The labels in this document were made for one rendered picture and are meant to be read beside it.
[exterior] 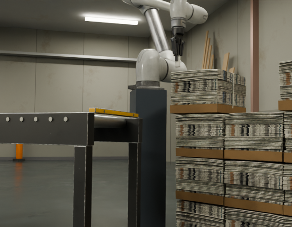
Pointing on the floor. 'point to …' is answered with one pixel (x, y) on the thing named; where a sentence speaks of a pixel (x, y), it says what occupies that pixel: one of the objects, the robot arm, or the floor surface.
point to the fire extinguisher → (19, 153)
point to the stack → (236, 168)
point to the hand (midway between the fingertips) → (177, 61)
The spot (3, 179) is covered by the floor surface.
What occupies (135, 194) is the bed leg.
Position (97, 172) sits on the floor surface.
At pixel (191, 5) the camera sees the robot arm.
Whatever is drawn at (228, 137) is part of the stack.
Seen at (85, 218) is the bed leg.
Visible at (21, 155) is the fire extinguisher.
